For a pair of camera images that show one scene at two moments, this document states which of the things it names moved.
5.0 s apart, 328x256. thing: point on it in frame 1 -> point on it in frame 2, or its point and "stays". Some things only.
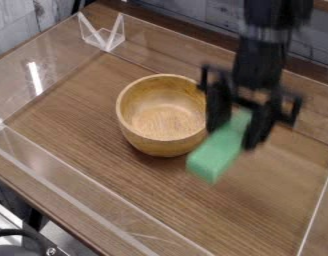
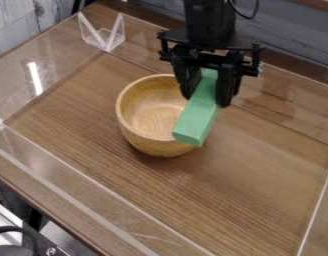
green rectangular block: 212,161 -> 199,116
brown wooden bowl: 161,114 stays
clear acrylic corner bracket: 104,38 stays
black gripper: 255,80 -> 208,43
